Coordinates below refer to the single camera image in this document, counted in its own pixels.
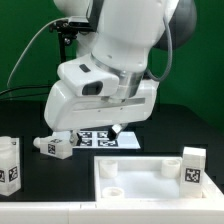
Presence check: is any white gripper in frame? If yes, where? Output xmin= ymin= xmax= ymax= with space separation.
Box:
xmin=44 ymin=80 xmax=159 ymax=146

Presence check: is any white square table top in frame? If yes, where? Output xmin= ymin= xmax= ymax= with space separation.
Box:
xmin=93 ymin=155 xmax=224 ymax=203

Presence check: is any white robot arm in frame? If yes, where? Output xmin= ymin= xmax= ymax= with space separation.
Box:
xmin=44 ymin=0 xmax=197 ymax=139

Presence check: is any white sheet with tags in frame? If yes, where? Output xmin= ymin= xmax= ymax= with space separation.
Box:
xmin=51 ymin=129 xmax=141 ymax=150

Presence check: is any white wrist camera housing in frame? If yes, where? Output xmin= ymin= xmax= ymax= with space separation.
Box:
xmin=57 ymin=54 xmax=119 ymax=96

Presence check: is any black cable on table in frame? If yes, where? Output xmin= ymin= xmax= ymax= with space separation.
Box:
xmin=0 ymin=83 xmax=54 ymax=100

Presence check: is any grey braided robot cable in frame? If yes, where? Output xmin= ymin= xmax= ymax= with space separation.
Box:
xmin=143 ymin=13 xmax=174 ymax=83

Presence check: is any white camera cable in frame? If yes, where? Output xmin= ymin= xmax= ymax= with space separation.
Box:
xmin=5 ymin=17 xmax=64 ymax=98

